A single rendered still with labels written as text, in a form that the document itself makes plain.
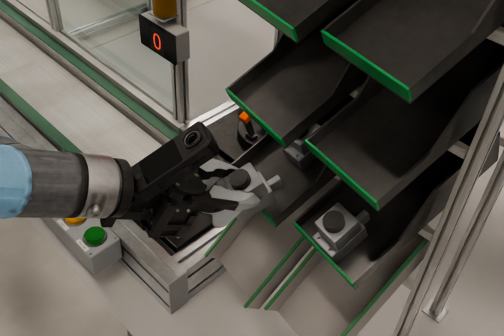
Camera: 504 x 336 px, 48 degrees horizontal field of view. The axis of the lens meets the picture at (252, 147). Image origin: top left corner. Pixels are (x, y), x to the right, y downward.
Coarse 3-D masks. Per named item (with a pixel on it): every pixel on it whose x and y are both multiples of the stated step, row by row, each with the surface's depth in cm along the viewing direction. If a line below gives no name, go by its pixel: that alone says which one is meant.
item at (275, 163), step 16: (336, 112) 93; (256, 144) 92; (272, 144) 93; (240, 160) 92; (256, 160) 92; (272, 160) 91; (288, 160) 90; (320, 160) 89; (272, 176) 90; (288, 176) 89; (304, 176) 88; (320, 176) 84; (288, 192) 87; (304, 192) 84; (272, 208) 87; (288, 208) 84; (272, 224) 84
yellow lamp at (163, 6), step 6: (156, 0) 114; (162, 0) 113; (168, 0) 114; (174, 0) 115; (156, 6) 115; (162, 6) 114; (168, 6) 114; (174, 6) 116; (156, 12) 116; (162, 12) 115; (168, 12) 115; (174, 12) 116
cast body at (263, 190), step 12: (240, 168) 80; (252, 168) 79; (228, 180) 79; (240, 180) 77; (252, 180) 78; (264, 180) 81; (276, 180) 82; (264, 192) 79; (264, 204) 81; (240, 216) 80
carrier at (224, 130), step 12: (240, 108) 142; (216, 120) 138; (228, 120) 138; (240, 120) 135; (252, 120) 136; (216, 132) 135; (228, 132) 135; (240, 132) 132; (264, 132) 132; (228, 144) 132; (240, 144) 132; (252, 144) 129; (228, 156) 129
